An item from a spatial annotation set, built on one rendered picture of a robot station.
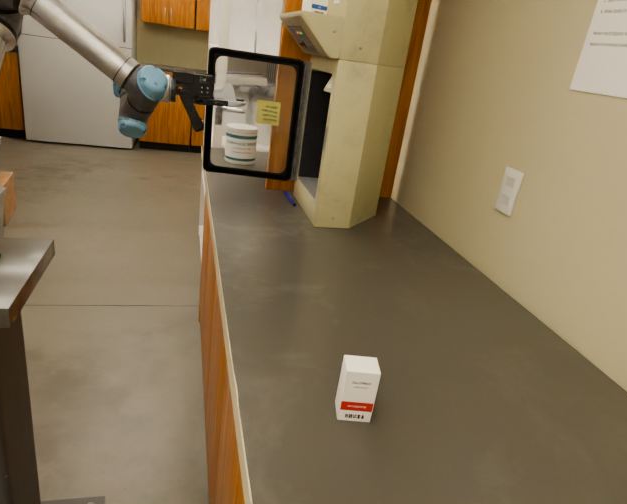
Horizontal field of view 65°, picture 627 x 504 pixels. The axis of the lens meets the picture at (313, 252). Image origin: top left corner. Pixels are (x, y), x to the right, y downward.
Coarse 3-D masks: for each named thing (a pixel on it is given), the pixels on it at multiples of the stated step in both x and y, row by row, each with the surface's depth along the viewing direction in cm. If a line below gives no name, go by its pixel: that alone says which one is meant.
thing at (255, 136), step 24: (216, 72) 156; (240, 72) 156; (264, 72) 157; (288, 72) 157; (240, 96) 159; (264, 96) 159; (288, 96) 160; (240, 120) 162; (264, 120) 162; (288, 120) 163; (216, 144) 165; (240, 144) 165; (264, 144) 166; (240, 168) 168; (264, 168) 169
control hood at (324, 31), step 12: (288, 12) 138; (300, 12) 122; (312, 12) 122; (288, 24) 145; (300, 24) 130; (312, 24) 123; (324, 24) 124; (336, 24) 125; (312, 36) 128; (324, 36) 125; (336, 36) 126; (324, 48) 127; (336, 48) 127
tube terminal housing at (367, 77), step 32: (352, 0) 123; (384, 0) 125; (416, 0) 139; (352, 32) 126; (384, 32) 129; (320, 64) 145; (352, 64) 130; (384, 64) 135; (352, 96) 133; (384, 96) 141; (352, 128) 137; (384, 128) 148; (352, 160) 140; (384, 160) 157; (320, 192) 142; (352, 192) 145; (320, 224) 146; (352, 224) 151
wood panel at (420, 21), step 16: (288, 0) 153; (416, 16) 164; (288, 32) 157; (416, 32) 166; (288, 48) 159; (416, 48) 169; (416, 64) 171; (400, 96) 174; (400, 112) 177; (400, 128) 179; (400, 144) 182; (384, 176) 185; (384, 192) 188
